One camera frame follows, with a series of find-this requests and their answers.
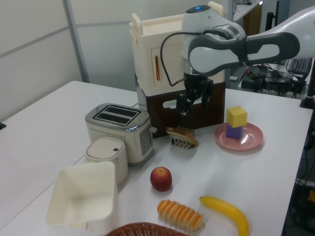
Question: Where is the cream square plastic bin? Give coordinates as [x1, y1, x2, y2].
[46, 161, 118, 234]

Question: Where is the bread slice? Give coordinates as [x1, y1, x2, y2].
[165, 126, 199, 146]

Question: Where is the yellow banana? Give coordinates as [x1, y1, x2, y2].
[198, 195, 250, 236]

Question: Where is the copper cabinet door handle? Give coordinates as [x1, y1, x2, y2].
[154, 55, 162, 81]

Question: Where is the electronics box with wires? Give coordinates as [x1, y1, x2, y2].
[242, 64, 308, 94]

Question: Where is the purple foam cube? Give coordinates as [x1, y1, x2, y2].
[225, 123, 243, 140]

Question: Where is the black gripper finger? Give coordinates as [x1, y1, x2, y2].
[201, 78, 215, 111]
[177, 91, 196, 116]

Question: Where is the black pole with clamp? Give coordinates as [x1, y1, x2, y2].
[299, 58, 315, 110]

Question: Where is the cream chrome toaster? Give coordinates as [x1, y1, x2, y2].
[85, 103, 158, 165]

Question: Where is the white box handle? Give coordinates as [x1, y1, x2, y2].
[163, 98, 180, 109]

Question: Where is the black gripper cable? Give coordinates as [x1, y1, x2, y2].
[159, 31, 188, 87]

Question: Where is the cream toy cabinet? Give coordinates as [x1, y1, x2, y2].
[129, 1, 226, 96]

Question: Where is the black keyboard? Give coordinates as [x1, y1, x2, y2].
[286, 58, 315, 74]

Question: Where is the yellow foam cube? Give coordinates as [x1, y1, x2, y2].
[226, 105, 248, 128]

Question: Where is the brown wicker basket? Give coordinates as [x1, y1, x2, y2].
[106, 222, 192, 236]

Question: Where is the orange striped bread roll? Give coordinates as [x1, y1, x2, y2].
[157, 199, 205, 232]

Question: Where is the small white lidded trash can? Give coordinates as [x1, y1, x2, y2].
[85, 137, 128, 185]

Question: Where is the red apple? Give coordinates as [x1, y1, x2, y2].
[150, 167, 173, 192]

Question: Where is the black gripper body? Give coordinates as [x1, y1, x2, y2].
[184, 73, 210, 97]

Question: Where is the pink plate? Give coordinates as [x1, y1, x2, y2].
[214, 122, 264, 151]

